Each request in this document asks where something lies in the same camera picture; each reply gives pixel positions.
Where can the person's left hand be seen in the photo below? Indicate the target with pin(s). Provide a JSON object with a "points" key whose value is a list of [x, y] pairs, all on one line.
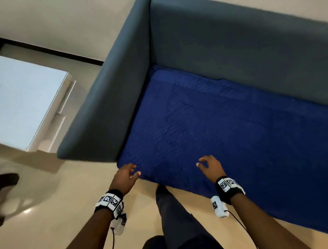
{"points": [[122, 180]]}

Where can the person's right hand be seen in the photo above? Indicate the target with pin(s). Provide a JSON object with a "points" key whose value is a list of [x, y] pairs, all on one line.
{"points": [[213, 169]]}

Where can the person's left thumb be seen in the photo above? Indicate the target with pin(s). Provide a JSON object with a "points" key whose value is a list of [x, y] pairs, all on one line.
{"points": [[135, 175]]}

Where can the person's right thumb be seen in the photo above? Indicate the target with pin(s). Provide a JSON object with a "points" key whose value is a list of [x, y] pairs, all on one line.
{"points": [[200, 166]]}

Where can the person's right forearm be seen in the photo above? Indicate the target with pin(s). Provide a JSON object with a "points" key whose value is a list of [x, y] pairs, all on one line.
{"points": [[264, 223]]}

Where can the person's left forearm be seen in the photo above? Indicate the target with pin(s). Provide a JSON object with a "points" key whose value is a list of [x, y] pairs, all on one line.
{"points": [[93, 230]]}

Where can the person's black shoe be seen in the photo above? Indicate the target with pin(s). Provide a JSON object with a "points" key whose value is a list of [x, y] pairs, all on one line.
{"points": [[162, 189]]}

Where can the black marker wristband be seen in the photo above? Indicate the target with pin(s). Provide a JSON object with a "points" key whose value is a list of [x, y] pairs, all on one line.
{"points": [[110, 201], [228, 186]]}

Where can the blue quilted seat cover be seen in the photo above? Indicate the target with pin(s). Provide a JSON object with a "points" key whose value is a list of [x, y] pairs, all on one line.
{"points": [[230, 128]]}

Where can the person's dark trousers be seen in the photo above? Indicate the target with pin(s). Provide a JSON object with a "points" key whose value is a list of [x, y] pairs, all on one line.
{"points": [[179, 225]]}

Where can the grey fabric sofa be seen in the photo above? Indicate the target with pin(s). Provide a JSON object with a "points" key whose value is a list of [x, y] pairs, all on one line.
{"points": [[210, 46]]}

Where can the white side table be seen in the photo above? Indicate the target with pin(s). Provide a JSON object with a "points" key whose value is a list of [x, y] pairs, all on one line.
{"points": [[24, 100]]}

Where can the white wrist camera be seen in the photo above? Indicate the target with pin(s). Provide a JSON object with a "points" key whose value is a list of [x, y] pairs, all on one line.
{"points": [[120, 225], [219, 207]]}

